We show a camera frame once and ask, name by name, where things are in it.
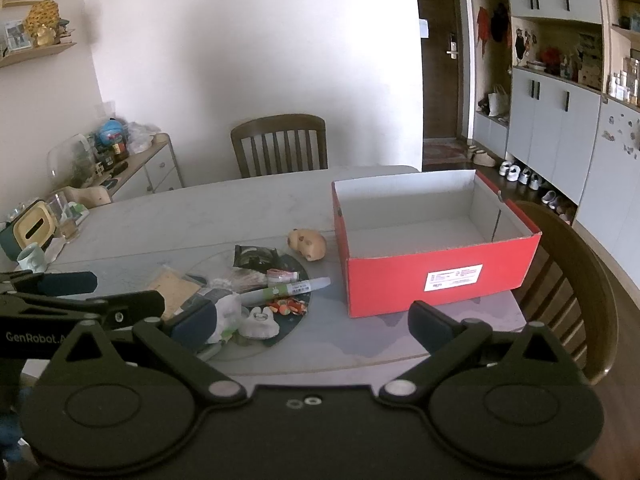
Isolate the cotton swabs bag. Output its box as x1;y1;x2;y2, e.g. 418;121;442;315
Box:
206;268;268;294

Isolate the wooden chair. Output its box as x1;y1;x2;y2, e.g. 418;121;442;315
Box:
230;114;328;178
514;202;618;385

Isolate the white wall cabinet unit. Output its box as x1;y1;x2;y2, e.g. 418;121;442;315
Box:
471;0;639;283

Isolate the wooden wall shelf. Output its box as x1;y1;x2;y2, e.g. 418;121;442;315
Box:
0;42;76;68

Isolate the white green wipes pack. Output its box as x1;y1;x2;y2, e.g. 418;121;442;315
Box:
192;288;242;361

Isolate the tan spotted plush toy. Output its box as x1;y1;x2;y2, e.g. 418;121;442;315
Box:
288;229;326;262

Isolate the white sideboard cabinet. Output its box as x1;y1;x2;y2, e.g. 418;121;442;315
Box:
93;132;183;202

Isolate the golden ornament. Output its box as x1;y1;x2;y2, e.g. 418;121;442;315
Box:
24;0;70;48

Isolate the white shoes row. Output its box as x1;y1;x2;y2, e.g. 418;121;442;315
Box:
498;160;577;224

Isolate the grey correction tape dispenser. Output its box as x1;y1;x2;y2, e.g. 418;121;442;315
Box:
239;307;280;340

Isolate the blue globe toy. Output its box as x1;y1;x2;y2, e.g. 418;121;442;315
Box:
96;118;126;148

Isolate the beige plush on sideboard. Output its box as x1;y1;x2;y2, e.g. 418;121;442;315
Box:
61;186;112;209

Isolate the dark wooden door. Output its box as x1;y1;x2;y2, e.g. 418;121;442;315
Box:
418;0;461;140

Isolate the red orange keychain toy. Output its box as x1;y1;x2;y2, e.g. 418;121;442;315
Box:
268;298;307;316

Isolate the small photo frame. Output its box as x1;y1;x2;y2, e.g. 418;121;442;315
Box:
4;20;32;52

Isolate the green white tube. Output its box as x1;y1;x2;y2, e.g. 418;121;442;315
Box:
240;278;331;307

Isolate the far wooden chair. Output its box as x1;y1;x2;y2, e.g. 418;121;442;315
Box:
230;114;328;178

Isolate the near wooden chair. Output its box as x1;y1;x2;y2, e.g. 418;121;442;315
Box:
514;202;618;385

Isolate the dark foil packet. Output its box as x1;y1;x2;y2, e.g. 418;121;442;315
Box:
233;245;280;273

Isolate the pale green mug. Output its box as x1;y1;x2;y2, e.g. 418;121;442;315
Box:
17;243;48;273

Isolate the small pink white tube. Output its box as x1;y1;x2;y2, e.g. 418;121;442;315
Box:
266;269;299;286

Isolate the red cardboard shoe box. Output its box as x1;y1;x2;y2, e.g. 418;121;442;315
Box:
332;170;541;318

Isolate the green yellow tissue box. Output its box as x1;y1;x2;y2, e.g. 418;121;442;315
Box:
0;200;58;261

